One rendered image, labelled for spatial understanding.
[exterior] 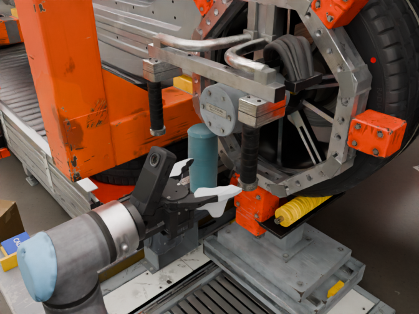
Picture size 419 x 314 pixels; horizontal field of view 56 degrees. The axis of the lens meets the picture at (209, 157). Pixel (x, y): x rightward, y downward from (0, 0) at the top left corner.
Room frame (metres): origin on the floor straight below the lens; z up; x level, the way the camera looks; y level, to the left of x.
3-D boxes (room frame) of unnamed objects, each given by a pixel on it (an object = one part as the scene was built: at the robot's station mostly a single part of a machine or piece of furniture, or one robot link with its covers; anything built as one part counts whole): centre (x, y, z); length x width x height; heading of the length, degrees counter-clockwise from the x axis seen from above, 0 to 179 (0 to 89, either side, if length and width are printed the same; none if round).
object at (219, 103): (0.94, -0.09, 0.85); 0.21 x 0.14 x 0.14; 131
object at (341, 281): (1.10, -0.27, 0.13); 0.50 x 0.36 x 0.10; 41
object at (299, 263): (1.10, -0.27, 0.32); 0.40 x 0.30 x 0.28; 41
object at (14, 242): (0.81, 0.53, 0.47); 0.07 x 0.07 x 0.02; 41
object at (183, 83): (1.49, 0.05, 0.71); 0.14 x 0.14 x 0.05; 41
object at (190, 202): (0.55, 0.03, 0.83); 0.09 x 0.05 x 0.02; 98
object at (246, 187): (0.70, -0.08, 0.83); 0.04 x 0.04 x 0.16
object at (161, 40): (0.98, 0.01, 1.03); 0.19 x 0.18 x 0.11; 131
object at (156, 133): (0.96, 0.14, 0.83); 0.04 x 0.04 x 0.16
